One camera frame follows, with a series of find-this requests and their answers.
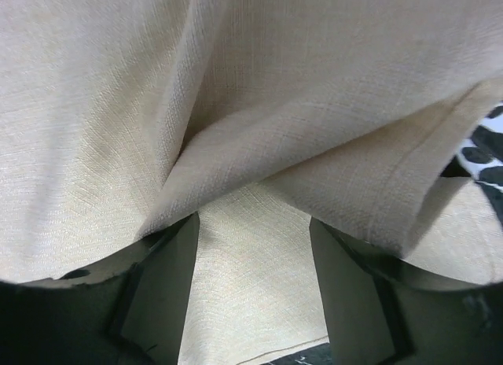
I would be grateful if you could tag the beige cloth napkin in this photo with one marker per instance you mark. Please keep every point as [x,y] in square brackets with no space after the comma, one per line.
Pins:
[119,117]

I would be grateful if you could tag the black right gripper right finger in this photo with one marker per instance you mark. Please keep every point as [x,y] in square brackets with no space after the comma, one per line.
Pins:
[380,310]

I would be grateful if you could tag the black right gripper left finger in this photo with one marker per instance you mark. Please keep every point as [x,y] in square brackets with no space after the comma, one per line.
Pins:
[149,316]

